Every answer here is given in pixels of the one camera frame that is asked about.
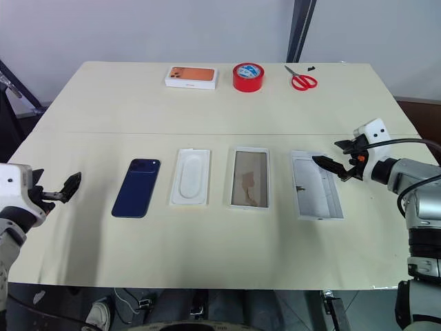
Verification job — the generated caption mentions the white cable under table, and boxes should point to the white cable under table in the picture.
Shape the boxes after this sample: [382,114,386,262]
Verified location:
[113,288,139,313]

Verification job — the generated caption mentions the white box with orange phone print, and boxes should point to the white box with orange phone print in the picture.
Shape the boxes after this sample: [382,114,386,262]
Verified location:
[163,66,221,92]

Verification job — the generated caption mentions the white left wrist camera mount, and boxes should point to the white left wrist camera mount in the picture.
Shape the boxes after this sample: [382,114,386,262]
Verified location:
[0,163,48,228]

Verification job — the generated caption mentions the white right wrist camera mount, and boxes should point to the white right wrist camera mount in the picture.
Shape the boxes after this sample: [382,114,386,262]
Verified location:
[352,118,392,181]

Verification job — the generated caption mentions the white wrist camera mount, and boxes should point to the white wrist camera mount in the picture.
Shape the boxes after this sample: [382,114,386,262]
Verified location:
[0,163,48,228]
[352,118,392,181]

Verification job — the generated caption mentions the white rectangular tray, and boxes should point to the white rectangular tray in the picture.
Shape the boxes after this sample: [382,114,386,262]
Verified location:
[290,149,346,221]

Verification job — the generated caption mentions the metal table leg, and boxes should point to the metal table leg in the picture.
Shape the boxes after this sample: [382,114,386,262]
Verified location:
[321,290,349,331]

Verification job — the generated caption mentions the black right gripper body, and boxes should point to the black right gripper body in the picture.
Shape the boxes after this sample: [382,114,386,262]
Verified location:
[347,134,372,182]

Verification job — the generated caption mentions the white shoe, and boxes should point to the white shoe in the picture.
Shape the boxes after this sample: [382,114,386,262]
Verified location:
[85,297,112,331]

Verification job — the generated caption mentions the white moulded tray insert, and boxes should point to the white moulded tray insert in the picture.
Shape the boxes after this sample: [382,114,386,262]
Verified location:
[168,148,212,208]

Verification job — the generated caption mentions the black metal stand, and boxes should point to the black metal stand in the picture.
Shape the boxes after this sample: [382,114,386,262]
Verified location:
[0,58,48,161]

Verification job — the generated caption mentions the dark blue smartphone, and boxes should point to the dark blue smartphone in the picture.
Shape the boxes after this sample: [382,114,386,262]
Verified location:
[110,158,162,219]

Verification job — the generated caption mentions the black metal pole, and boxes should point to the black metal pole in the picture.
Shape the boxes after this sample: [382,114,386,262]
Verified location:
[287,0,318,63]

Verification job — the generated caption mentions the red handled scissors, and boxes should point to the red handled scissors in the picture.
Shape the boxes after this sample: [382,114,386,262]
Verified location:
[283,64,318,92]

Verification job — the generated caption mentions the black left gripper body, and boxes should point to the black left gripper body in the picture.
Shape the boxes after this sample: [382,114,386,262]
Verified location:
[28,181,67,217]

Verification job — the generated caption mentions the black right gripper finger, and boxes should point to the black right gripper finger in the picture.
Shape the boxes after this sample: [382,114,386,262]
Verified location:
[311,155,349,181]
[334,138,360,154]

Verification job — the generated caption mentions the red tape roll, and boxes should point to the red tape roll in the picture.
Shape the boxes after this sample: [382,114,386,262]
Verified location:
[232,62,266,93]

